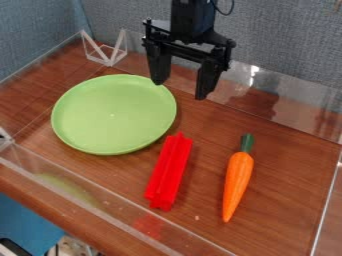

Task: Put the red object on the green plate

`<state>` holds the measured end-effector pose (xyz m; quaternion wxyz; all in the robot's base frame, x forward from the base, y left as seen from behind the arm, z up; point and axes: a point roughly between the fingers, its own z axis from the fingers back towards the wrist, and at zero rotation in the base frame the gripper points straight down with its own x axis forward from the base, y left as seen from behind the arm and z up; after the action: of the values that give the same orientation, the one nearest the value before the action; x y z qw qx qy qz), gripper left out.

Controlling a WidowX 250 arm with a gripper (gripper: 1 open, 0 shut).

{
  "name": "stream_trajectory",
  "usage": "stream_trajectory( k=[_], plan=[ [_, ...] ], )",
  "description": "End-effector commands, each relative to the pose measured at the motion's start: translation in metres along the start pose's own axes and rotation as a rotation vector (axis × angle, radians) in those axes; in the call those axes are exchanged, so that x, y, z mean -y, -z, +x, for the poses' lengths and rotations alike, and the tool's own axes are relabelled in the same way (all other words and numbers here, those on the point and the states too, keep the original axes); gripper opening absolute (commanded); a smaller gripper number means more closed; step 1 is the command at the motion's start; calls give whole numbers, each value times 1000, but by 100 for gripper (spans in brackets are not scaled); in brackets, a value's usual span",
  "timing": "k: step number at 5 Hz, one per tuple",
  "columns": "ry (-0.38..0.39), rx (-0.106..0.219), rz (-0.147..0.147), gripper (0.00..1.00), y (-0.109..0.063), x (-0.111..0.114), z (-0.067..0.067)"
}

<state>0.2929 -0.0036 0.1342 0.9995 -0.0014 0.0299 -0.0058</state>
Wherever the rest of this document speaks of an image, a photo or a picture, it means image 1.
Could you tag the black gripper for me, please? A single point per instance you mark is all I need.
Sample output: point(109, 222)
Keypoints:
point(164, 43)

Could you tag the red star-shaped block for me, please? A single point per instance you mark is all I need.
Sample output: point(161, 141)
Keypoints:
point(168, 173)

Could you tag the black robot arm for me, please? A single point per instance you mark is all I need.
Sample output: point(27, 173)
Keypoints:
point(193, 16)

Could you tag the green plate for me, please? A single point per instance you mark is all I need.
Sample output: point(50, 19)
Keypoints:
point(114, 114)

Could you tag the orange toy carrot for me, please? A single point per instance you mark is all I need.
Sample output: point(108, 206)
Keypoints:
point(239, 175)

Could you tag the clear acrylic enclosure wall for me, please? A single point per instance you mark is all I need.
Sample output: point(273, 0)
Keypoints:
point(289, 215)

